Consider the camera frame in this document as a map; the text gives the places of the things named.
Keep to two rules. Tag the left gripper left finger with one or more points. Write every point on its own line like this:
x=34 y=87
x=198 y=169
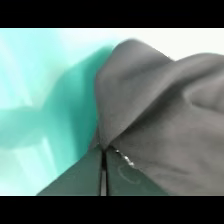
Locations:
x=80 y=178

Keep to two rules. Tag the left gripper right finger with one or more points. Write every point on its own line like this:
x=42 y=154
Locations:
x=126 y=180

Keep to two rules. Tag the black shirt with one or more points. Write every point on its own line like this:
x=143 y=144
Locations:
x=160 y=110

